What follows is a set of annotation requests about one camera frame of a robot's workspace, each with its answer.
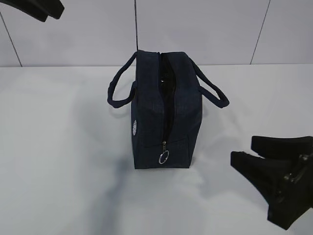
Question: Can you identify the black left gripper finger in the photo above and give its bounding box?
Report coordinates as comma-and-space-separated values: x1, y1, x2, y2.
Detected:
37, 0, 65, 20
0, 0, 50, 22

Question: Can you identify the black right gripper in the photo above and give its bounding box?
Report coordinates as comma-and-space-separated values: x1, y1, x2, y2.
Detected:
230, 136, 313, 230

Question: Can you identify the navy blue insulated lunch bag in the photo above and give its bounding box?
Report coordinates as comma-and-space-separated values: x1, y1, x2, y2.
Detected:
107, 50, 229, 169

